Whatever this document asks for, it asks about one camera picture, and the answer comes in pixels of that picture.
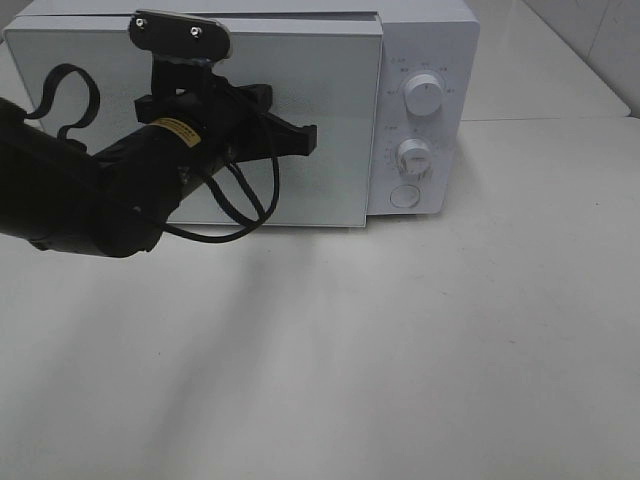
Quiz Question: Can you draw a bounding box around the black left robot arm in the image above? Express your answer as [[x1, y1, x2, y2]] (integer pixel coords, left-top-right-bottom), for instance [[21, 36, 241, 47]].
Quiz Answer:
[[1, 58, 317, 258]]

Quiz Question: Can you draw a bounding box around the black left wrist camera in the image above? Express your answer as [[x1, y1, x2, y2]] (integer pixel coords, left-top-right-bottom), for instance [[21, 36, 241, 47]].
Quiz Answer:
[[128, 9, 232, 62]]

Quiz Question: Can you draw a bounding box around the white microwave oven body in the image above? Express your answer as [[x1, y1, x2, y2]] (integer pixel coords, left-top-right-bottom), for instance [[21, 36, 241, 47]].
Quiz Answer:
[[3, 1, 480, 222]]

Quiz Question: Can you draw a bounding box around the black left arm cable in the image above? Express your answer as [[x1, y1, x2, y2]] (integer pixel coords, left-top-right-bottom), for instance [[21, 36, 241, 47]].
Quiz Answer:
[[25, 63, 281, 243]]

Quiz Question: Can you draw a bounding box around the lower white timer knob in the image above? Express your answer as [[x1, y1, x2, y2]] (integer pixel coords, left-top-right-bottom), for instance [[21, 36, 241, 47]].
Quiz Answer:
[[396, 138, 432, 176]]

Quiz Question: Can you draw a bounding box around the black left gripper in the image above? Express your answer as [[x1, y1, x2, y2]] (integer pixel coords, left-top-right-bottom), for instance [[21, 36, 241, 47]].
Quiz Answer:
[[134, 62, 317, 165]]

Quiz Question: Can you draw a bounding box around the upper white power knob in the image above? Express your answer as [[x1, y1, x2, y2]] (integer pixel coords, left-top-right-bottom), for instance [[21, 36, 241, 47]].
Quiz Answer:
[[402, 72, 444, 117]]

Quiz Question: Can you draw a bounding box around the round white door button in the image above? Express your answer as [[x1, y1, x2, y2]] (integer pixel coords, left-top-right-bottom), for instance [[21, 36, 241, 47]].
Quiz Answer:
[[390, 185, 421, 209]]

